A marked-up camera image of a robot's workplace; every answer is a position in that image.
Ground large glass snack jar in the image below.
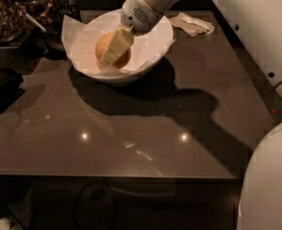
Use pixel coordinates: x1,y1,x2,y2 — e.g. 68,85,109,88
0,0,25,44

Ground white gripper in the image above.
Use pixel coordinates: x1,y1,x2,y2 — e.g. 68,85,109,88
100,0,162,65

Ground crumpled paper napkin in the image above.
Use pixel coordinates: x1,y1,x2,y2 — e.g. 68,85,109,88
169,12,215,36

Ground small glass snack jar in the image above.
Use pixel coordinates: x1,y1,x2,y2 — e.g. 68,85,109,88
14,0,59,30

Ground dark tray device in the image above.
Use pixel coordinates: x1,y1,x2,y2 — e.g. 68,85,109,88
0,67,25,114

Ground white paper liner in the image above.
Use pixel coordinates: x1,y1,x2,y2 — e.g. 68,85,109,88
60,11,176,77

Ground cable under table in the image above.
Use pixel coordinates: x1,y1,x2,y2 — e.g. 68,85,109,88
73,177,120,230

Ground white ceramic bowl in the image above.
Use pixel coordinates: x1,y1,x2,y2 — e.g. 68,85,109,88
68,8,176,86

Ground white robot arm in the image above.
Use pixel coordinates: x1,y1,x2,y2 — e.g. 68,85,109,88
102,0,282,230

